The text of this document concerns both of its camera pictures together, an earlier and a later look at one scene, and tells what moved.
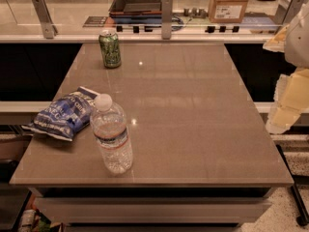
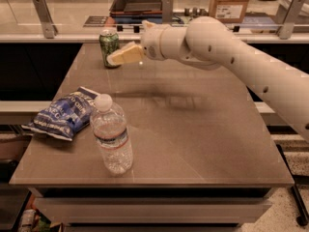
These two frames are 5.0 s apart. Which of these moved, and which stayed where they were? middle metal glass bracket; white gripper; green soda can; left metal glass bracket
Moved: white gripper
Stayed: green soda can; left metal glass bracket; middle metal glass bracket
